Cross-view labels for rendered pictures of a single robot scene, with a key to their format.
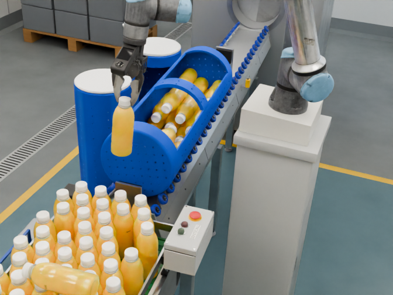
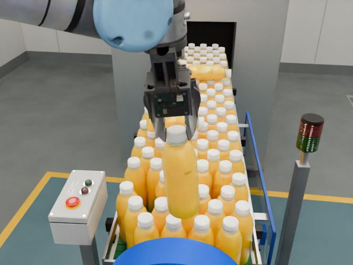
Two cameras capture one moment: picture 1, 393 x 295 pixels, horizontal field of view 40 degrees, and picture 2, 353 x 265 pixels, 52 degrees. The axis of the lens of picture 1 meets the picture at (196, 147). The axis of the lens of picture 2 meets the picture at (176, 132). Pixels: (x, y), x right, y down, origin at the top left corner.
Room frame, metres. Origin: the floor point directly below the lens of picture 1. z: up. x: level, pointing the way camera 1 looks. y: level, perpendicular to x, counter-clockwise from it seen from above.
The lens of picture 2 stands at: (2.12, 0.11, 1.75)
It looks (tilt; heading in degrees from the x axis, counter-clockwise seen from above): 30 degrees down; 168
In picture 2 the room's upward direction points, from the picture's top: straight up
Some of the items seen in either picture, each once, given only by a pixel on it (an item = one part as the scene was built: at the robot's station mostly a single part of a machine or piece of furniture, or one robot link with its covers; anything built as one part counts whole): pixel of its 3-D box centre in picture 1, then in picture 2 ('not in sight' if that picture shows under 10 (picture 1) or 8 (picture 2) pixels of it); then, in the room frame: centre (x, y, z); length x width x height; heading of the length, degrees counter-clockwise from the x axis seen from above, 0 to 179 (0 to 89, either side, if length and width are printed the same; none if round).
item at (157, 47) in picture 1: (156, 46); not in sight; (2.96, 0.26, 1.03); 0.28 x 0.28 x 0.01
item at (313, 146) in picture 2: not in sight; (308, 140); (1.30, 0.68, 1.18); 0.06 x 0.06 x 0.05
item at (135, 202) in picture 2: (143, 212); (135, 202); (1.37, 0.16, 1.09); 0.04 x 0.04 x 0.02
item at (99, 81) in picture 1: (103, 81); not in sight; (2.46, 0.48, 1.03); 0.28 x 0.28 x 0.01
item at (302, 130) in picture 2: not in sight; (311, 126); (1.30, 0.68, 1.23); 0.06 x 0.06 x 0.04
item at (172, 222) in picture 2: (120, 194); (173, 220); (1.46, 0.24, 1.09); 0.04 x 0.04 x 0.02
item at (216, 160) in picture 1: (214, 192); not in sight; (2.57, -0.12, 0.31); 0.06 x 0.06 x 0.63; 75
